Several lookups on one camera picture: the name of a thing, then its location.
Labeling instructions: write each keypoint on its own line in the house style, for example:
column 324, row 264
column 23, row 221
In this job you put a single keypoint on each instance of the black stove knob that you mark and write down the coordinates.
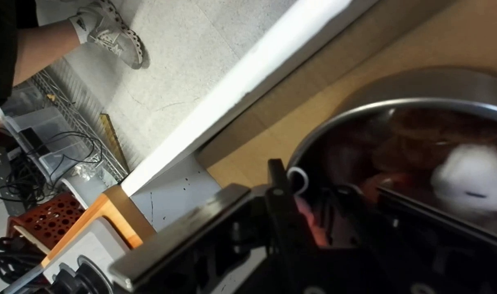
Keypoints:
column 82, row 275

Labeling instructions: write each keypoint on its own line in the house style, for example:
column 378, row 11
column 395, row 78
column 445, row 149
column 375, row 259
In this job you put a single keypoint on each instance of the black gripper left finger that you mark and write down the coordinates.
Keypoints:
column 177, row 246

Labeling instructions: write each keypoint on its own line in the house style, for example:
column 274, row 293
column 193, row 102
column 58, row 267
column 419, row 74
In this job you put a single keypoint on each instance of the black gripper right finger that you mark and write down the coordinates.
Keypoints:
column 439, row 218

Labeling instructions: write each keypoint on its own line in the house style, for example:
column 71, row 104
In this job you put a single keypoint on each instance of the white perforated shoe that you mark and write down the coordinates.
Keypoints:
column 112, row 33

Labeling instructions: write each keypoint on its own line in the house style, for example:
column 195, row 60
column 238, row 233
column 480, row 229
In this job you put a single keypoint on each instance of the person bare leg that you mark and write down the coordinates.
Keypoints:
column 41, row 51

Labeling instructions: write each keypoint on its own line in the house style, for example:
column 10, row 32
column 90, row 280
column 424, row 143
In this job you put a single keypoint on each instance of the white plush toy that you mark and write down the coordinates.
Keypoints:
column 466, row 174

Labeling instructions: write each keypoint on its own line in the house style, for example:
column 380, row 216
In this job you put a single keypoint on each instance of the red perforated crate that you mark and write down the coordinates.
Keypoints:
column 46, row 221

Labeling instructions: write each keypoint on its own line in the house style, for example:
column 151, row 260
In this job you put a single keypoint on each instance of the stainless steel pot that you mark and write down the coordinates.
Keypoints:
column 422, row 87

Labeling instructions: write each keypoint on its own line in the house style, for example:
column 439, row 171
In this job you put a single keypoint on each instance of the black shorts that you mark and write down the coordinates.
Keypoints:
column 1, row 43

